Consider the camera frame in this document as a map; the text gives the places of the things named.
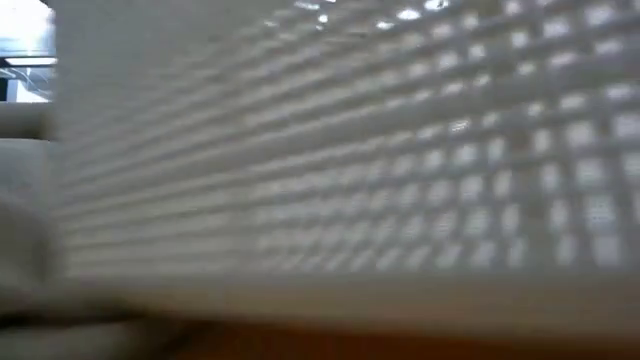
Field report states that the white plastic mesh laundry basket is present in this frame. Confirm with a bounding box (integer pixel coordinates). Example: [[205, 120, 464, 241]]
[[47, 0, 640, 346]]

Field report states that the white garment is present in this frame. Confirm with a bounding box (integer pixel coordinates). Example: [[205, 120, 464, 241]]
[[0, 102, 166, 360]]

